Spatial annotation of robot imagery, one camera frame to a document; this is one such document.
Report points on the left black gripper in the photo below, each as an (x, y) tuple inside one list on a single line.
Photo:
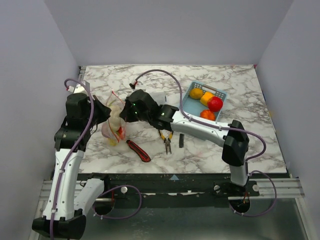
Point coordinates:
[(105, 111)]

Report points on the orange small pumpkin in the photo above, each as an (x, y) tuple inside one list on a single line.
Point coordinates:
[(207, 114)]

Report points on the yellow handled pliers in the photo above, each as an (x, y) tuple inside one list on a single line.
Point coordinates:
[(166, 141)]

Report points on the clear plastic screw box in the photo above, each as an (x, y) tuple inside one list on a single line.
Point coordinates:
[(159, 97)]

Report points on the white cauliflower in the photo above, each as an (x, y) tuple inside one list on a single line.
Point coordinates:
[(115, 121)]

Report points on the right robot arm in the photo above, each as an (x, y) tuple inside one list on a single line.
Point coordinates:
[(141, 107)]

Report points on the red apple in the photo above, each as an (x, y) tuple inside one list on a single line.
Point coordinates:
[(215, 104)]

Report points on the orange yellow bell pepper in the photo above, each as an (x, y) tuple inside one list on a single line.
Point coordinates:
[(206, 97)]

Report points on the orange carrot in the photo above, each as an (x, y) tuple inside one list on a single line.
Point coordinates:
[(121, 133)]

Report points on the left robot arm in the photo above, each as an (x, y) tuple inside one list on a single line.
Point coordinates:
[(65, 214)]

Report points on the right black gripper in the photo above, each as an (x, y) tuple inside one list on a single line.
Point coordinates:
[(126, 113)]

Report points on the light blue plastic basket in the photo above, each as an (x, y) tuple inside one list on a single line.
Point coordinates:
[(194, 106)]

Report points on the clear zip top bag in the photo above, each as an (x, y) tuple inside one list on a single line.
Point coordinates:
[(114, 99)]

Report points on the red black utility knife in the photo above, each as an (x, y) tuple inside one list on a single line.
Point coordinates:
[(139, 151)]

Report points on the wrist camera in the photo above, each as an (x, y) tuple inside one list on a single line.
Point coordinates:
[(79, 88), (133, 85)]

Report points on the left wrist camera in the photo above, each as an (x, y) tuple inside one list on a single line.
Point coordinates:
[(79, 88)]

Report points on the brown potato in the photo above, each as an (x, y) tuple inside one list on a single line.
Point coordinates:
[(196, 93)]

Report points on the black bit holder strip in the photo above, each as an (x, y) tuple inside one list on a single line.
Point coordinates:
[(181, 140)]

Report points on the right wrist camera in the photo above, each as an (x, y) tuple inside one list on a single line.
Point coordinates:
[(133, 85)]

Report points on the purple onion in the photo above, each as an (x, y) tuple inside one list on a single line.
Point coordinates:
[(105, 130)]

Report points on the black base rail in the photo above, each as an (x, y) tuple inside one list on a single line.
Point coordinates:
[(168, 190)]

